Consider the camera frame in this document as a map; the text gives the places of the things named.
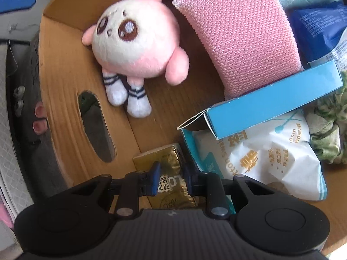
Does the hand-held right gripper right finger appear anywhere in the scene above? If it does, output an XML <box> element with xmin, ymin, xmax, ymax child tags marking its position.
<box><xmin>184</xmin><ymin>165</ymin><xmax>274</xmax><ymax>218</ymax></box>

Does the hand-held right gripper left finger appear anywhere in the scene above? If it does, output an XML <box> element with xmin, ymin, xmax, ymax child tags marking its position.
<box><xmin>69</xmin><ymin>162</ymin><xmax>160</xmax><ymax>220</ymax></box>

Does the gold tissue packet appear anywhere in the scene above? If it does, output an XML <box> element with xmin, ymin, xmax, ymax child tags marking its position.
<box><xmin>132</xmin><ymin>142</ymin><xmax>206</xmax><ymax>211</ymax></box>

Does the white cotton swab pack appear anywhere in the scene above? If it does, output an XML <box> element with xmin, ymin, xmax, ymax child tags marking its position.
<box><xmin>181</xmin><ymin>108</ymin><xmax>327</xmax><ymax>214</ymax></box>

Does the light blue paper box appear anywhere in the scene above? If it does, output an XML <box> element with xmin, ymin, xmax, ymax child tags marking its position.
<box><xmin>177</xmin><ymin>60</ymin><xmax>344</xmax><ymax>140</ymax></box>

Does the brown cardboard box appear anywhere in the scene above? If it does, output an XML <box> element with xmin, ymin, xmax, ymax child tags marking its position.
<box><xmin>38</xmin><ymin>0</ymin><xmax>347</xmax><ymax>255</ymax></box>

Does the pink plush toy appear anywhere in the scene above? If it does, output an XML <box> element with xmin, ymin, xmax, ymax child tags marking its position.
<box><xmin>81</xmin><ymin>0</ymin><xmax>190</xmax><ymax>119</ymax></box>

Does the green floral cloth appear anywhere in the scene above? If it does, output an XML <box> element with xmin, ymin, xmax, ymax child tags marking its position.
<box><xmin>305</xmin><ymin>70</ymin><xmax>347</xmax><ymax>164</ymax></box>

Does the pink mesh sponge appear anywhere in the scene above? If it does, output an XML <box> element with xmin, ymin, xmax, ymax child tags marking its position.
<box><xmin>172</xmin><ymin>0</ymin><xmax>305</xmax><ymax>101</ymax></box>

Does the dark blue plastic packet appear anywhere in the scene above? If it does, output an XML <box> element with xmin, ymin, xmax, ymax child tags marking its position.
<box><xmin>287</xmin><ymin>1</ymin><xmax>347</xmax><ymax>69</ymax></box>

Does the person's foot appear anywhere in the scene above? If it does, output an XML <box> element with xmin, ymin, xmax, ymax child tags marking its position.
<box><xmin>32</xmin><ymin>101</ymin><xmax>50</xmax><ymax>135</ymax></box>

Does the white quilted cloth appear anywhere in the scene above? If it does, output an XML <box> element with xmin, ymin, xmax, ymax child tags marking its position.
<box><xmin>0</xmin><ymin>43</ymin><xmax>36</xmax><ymax>223</ymax></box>

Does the grey slipper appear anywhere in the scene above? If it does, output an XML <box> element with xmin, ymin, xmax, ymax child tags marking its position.
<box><xmin>8</xmin><ymin>30</ymin><xmax>68</xmax><ymax>191</ymax></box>

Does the pale cloth with blue patch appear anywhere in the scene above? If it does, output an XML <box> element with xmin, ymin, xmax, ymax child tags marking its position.
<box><xmin>0</xmin><ymin>0</ymin><xmax>68</xmax><ymax>44</ymax></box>

